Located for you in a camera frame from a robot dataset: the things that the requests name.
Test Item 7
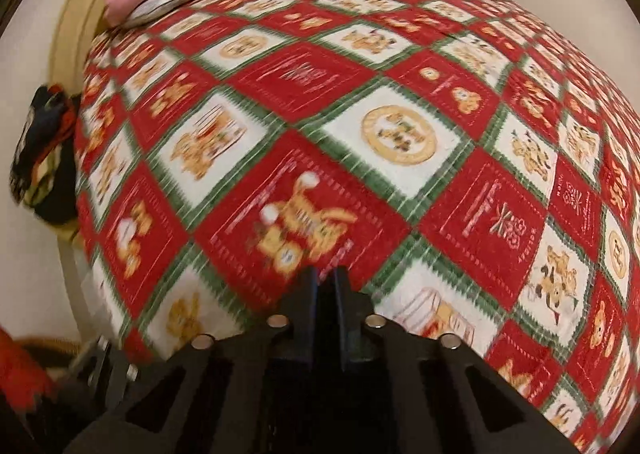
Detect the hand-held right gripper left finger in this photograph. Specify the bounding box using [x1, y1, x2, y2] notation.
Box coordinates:
[65, 266, 321, 454]

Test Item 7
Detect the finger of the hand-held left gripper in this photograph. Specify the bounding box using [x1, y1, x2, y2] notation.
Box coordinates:
[65, 339, 139, 405]

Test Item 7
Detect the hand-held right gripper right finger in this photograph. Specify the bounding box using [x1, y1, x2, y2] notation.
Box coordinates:
[322, 266, 581, 454]

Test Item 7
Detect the red cloth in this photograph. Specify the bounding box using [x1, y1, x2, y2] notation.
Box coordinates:
[0, 328, 53, 402]

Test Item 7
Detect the red printed bear blanket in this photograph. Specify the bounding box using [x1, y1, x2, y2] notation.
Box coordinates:
[75, 0, 640, 454]

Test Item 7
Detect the dark multicoloured clothes pile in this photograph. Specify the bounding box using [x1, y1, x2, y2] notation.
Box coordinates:
[10, 83, 80, 226]

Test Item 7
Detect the cream wooden headboard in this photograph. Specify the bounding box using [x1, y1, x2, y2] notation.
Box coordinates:
[49, 0, 132, 85]

